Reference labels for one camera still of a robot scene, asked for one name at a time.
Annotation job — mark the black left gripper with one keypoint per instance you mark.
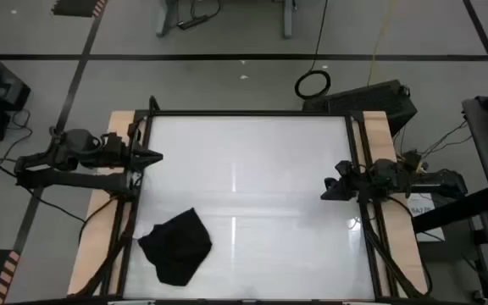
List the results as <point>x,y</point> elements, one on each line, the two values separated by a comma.
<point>119,150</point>

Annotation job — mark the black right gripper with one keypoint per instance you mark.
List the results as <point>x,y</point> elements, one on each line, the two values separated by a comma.
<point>375,178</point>

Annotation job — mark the black towel with white tag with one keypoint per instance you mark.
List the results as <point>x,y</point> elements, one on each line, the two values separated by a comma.
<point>176,245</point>

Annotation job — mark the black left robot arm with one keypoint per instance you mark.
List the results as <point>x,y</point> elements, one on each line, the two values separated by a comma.
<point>79,180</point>

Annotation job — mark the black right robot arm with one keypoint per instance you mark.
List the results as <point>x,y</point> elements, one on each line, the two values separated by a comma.
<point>439,186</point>

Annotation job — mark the light wooden table board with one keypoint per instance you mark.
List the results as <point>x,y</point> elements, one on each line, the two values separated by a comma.
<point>114,127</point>
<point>377,127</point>

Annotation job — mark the black power adapter box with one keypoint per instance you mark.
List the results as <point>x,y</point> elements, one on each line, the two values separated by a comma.
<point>412,159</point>

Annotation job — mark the black computer tower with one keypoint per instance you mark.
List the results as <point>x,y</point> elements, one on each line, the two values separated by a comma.
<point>367,101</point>

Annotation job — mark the black support beam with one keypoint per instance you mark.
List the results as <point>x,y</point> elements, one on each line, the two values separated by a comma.
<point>451,212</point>

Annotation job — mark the grey desk leg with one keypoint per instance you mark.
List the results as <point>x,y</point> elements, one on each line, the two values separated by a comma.
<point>164,21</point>
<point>287,21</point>

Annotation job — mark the black power strip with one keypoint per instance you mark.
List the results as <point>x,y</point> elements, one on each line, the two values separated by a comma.
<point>193,22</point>

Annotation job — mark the black caster wheel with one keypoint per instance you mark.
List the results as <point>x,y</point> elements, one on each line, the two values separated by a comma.
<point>478,295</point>

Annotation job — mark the black metal table frame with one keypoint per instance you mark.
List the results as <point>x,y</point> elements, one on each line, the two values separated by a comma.
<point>248,113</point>

